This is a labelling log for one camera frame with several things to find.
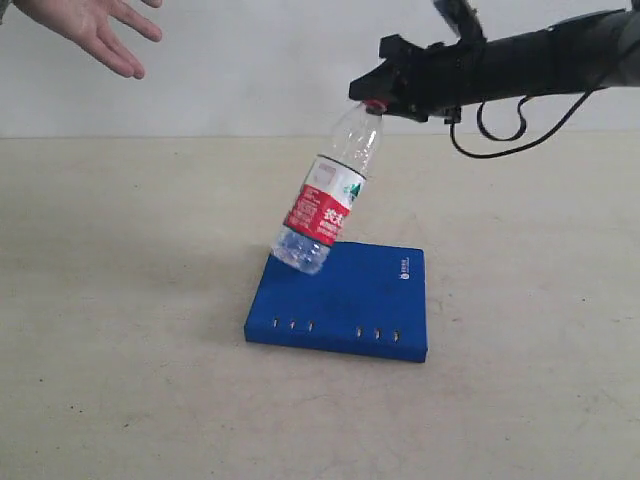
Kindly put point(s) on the clear water bottle red label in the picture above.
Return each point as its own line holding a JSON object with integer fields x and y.
{"x": 334, "y": 181}

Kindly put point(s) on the blue ring binder notebook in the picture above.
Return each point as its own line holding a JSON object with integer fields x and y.
{"x": 368, "y": 300}

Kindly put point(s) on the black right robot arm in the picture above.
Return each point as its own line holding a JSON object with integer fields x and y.
{"x": 593, "y": 51}

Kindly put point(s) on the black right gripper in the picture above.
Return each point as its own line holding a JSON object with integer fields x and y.
{"x": 419, "y": 83}

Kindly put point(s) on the person's open hand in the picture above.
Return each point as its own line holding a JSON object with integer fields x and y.
{"x": 86, "y": 23}

